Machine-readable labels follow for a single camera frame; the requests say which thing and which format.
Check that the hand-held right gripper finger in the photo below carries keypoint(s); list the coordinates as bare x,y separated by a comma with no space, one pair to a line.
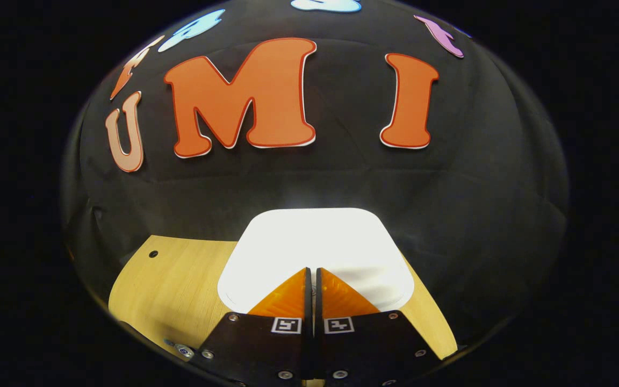
308,322
318,322

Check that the white desktop garbage bin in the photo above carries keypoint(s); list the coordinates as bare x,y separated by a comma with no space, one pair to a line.
315,242

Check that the wooden desktop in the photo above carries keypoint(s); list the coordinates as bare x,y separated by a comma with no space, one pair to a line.
175,290

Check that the black backdrop cloth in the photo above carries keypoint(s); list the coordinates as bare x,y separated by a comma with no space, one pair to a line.
309,183

